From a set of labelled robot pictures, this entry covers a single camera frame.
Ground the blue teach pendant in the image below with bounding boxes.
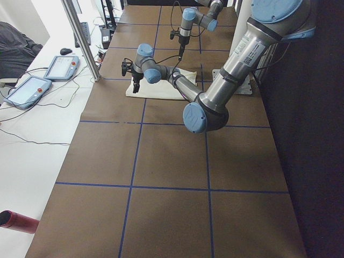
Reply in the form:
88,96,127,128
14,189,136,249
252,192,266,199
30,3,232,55
44,55,80,81
4,76,52,110

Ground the black computer mouse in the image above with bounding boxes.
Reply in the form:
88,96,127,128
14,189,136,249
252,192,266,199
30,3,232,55
60,48,73,55

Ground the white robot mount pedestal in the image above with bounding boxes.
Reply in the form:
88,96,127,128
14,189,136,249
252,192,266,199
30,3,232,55
211,0,269,95

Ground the cream long-sleeve cat shirt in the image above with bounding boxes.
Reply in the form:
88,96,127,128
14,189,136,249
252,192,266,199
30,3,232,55
125,69,201,100

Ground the aluminium frame post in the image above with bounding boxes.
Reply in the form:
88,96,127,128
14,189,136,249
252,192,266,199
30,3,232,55
61,0,101,82

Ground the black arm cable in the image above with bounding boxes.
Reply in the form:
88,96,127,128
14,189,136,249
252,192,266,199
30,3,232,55
170,0,205,38
153,55,183,81

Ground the black keyboard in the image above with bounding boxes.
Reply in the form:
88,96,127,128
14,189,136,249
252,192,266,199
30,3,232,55
74,22,91,48

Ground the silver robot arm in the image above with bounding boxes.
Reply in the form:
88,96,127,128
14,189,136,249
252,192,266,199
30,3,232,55
170,0,225,61
121,1,318,133

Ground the dark jacket on chair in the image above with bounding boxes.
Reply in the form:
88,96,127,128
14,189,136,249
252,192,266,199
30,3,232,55
1,21,43,78

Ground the near blue teach pendant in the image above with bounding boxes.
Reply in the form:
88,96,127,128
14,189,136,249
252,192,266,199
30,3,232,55
4,76,52,110

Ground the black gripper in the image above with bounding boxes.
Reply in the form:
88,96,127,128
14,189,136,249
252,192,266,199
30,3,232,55
170,28,190,61
121,58,144,94

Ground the red cylinder tube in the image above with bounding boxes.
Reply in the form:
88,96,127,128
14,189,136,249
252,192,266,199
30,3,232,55
1,210,40,234

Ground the far blue teach pendant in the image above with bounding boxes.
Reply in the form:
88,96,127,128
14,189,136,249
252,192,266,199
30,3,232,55
44,55,80,81

